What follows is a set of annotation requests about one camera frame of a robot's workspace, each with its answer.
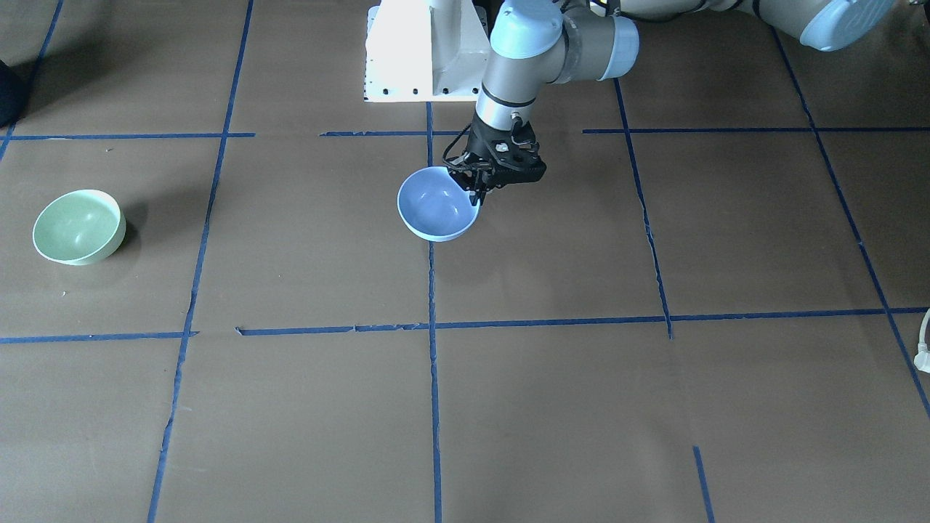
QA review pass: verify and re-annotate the white power plug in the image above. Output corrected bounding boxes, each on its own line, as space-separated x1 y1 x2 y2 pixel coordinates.
913 309 930 374

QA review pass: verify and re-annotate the green bowl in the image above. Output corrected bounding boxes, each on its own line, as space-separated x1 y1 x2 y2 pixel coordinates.
32 189 127 266

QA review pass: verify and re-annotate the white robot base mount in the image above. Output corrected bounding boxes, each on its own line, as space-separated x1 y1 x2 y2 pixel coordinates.
363 1 490 103

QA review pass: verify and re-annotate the blue bowl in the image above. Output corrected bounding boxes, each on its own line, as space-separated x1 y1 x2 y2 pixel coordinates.
397 166 481 242

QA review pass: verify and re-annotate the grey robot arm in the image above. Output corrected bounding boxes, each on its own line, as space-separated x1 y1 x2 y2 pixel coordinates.
445 1 893 206

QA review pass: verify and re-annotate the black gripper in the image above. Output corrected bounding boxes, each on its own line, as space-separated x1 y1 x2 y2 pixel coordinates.
454 118 547 208

